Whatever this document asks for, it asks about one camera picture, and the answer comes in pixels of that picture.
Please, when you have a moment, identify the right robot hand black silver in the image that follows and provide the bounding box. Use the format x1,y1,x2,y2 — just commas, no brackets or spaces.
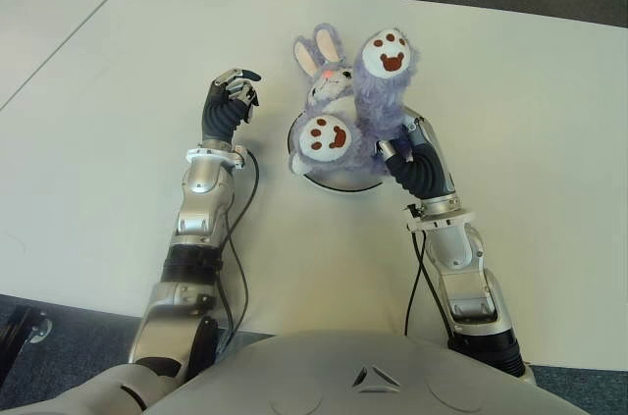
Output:
375,108,462,213

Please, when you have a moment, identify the left robot hand black silver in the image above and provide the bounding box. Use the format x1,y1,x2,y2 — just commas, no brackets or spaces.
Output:
200,68,263,150

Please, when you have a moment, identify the purple plush bunny doll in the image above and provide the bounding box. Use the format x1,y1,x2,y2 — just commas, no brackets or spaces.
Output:
288,23,423,179

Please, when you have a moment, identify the white plate black rim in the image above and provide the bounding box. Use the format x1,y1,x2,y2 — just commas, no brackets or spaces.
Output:
288,110,389,193

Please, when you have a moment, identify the grey robot torso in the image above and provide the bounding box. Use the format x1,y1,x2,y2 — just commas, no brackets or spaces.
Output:
0,329,590,415

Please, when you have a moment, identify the black table leg with caster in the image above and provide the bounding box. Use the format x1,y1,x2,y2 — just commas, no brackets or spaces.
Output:
0,304,53,362

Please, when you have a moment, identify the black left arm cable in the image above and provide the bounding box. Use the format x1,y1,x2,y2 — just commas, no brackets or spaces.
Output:
215,149,261,337

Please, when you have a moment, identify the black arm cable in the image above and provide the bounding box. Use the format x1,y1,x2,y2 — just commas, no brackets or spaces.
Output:
215,149,261,337
404,231,455,347

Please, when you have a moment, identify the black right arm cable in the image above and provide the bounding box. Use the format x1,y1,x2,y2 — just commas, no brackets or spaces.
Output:
404,231,455,347

